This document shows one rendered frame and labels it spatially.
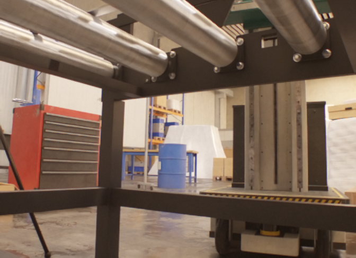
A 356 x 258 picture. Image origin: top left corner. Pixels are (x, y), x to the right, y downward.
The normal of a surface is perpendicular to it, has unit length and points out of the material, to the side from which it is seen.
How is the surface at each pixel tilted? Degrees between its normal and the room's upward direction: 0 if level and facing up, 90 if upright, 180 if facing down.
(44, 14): 121
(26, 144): 90
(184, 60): 90
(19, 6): 127
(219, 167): 90
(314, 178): 90
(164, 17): 138
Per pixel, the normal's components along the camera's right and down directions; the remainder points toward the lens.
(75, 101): 0.51, -0.09
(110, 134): -0.56, -0.12
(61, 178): 0.83, -0.05
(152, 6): 0.53, 0.70
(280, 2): 0.18, 0.95
